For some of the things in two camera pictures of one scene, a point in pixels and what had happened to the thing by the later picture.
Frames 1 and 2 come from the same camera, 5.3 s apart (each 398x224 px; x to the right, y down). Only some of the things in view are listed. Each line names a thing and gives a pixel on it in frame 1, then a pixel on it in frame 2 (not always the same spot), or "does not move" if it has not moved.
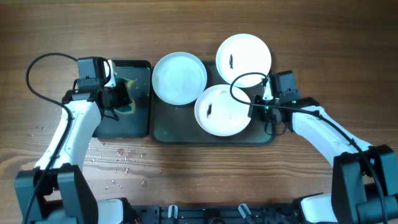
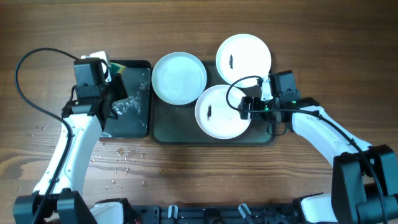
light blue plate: [179, 78] does not move
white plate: [243, 60] does not move
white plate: [219, 113] does not move
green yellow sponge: [130, 107] -> [115, 68]
